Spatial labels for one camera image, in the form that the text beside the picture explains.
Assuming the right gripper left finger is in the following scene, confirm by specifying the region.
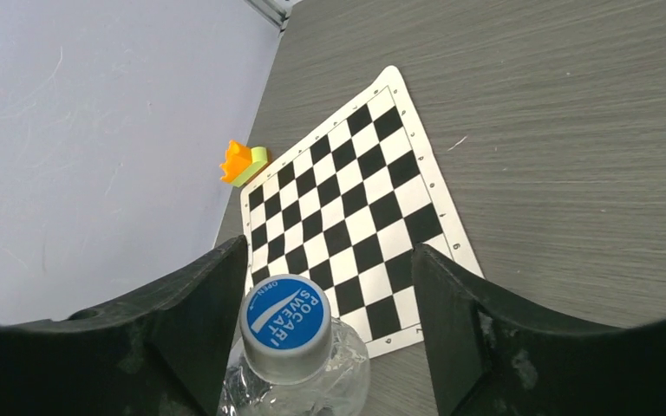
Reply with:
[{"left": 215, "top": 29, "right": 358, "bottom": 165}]
[{"left": 0, "top": 236, "right": 248, "bottom": 415}]

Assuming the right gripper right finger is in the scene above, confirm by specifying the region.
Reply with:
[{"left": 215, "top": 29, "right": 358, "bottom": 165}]
[{"left": 412, "top": 244, "right": 666, "bottom": 415}]

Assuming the clear bottle blue cap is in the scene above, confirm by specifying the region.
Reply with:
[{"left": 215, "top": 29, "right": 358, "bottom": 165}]
[{"left": 217, "top": 318, "right": 370, "bottom": 415}]

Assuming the black white chessboard mat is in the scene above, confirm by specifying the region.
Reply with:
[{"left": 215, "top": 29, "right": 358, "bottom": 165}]
[{"left": 240, "top": 65, "right": 481, "bottom": 358}]

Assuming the orange green block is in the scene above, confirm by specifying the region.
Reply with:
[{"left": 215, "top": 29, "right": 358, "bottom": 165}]
[{"left": 219, "top": 140, "right": 271, "bottom": 188}]

